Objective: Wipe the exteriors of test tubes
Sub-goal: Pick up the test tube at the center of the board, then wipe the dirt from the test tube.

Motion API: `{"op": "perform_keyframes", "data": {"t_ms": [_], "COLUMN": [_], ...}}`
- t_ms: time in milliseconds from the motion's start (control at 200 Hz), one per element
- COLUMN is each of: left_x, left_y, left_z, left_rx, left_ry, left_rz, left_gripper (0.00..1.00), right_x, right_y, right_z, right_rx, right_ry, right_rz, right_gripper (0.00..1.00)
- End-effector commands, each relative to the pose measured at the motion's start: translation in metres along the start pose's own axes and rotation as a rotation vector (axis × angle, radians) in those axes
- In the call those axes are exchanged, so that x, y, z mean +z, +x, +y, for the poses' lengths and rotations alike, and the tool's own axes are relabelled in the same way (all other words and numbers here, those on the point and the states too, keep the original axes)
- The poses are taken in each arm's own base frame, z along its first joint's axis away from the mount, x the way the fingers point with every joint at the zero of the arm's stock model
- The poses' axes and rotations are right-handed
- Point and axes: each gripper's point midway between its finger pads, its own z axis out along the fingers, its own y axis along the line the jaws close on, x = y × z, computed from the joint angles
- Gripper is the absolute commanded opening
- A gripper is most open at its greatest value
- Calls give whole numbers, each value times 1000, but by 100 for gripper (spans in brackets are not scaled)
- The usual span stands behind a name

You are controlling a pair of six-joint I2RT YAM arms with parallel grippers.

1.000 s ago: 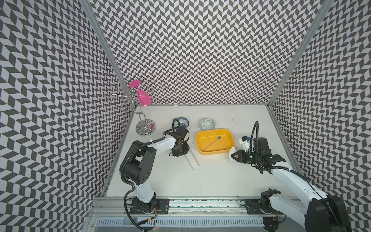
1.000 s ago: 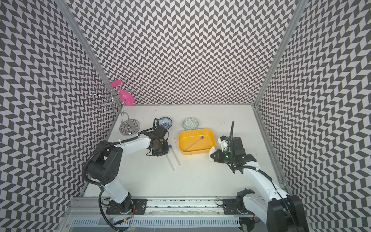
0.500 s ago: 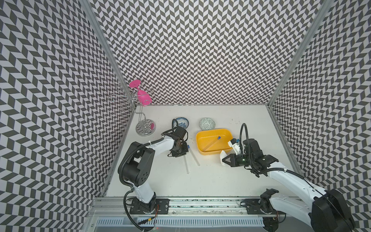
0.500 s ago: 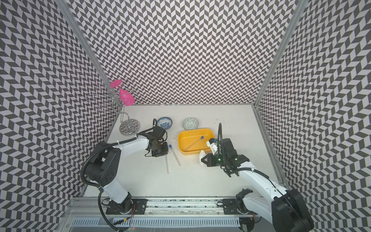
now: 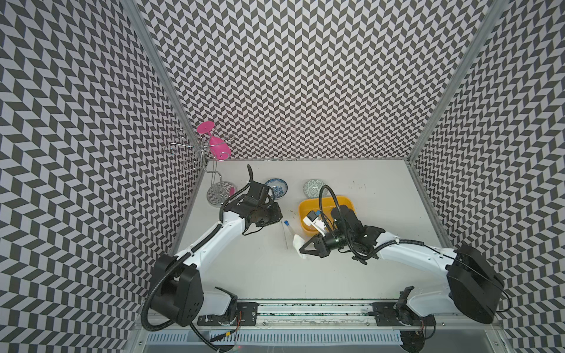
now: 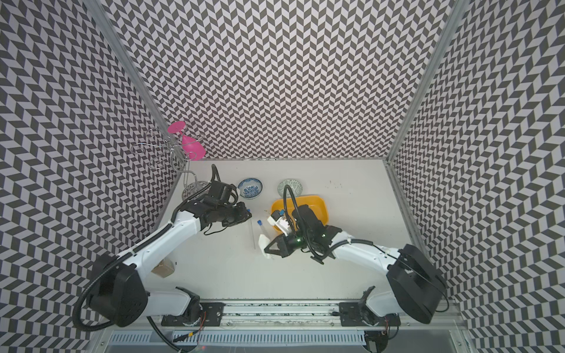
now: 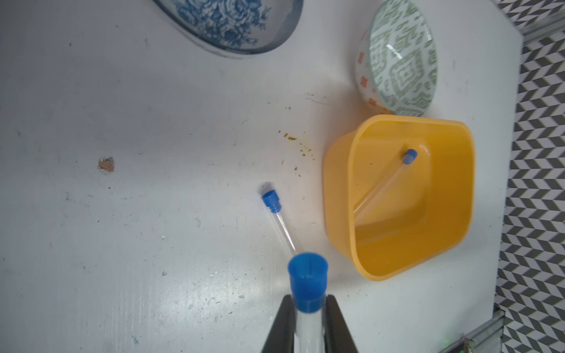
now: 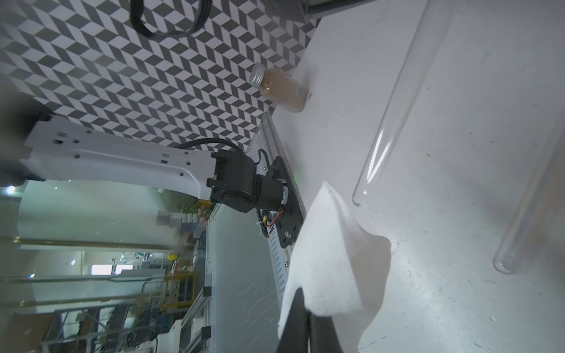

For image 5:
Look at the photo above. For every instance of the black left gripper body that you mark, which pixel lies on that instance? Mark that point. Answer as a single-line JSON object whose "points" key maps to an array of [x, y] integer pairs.
{"points": [[268, 215]]}

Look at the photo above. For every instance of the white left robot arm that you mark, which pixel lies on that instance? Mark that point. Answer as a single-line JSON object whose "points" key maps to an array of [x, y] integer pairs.
{"points": [[176, 294]]}

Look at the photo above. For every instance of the green patterned ceramic bowl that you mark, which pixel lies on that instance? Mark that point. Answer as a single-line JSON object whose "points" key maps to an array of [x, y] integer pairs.
{"points": [[312, 187]]}

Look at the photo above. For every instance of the chrome wire cup stand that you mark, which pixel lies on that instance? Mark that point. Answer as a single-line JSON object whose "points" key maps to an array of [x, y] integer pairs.
{"points": [[220, 190]]}

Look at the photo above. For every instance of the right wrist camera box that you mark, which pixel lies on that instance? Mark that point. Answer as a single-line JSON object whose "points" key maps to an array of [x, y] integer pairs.
{"points": [[314, 223]]}

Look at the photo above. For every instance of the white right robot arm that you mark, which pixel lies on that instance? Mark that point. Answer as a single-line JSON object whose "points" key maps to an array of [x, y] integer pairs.
{"points": [[464, 281]]}

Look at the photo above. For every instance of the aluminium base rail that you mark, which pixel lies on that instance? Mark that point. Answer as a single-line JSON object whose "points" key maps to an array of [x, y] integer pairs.
{"points": [[334, 314]]}

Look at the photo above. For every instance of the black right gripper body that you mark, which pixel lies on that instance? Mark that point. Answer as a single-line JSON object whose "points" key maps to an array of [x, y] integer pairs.
{"points": [[337, 238]]}

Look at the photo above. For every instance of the blue floral ceramic bowl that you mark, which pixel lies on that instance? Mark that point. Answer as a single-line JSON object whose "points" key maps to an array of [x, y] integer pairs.
{"points": [[278, 186]]}

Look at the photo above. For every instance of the pink plastic cup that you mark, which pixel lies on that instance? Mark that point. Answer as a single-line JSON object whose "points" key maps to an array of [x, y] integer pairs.
{"points": [[219, 148], [206, 127]]}

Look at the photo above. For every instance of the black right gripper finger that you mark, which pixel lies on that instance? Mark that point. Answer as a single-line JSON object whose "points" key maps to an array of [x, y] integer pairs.
{"points": [[317, 241], [316, 250]]}

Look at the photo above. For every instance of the white wiping cloth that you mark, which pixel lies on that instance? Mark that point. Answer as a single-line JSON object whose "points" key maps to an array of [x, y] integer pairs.
{"points": [[298, 242]]}

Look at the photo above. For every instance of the clear test tube blue cap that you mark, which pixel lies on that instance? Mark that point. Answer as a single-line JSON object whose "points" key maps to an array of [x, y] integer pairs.
{"points": [[291, 231]]}

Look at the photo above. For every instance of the yellow plastic tub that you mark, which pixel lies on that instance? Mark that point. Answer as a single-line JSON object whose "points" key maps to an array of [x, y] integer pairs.
{"points": [[327, 206]]}

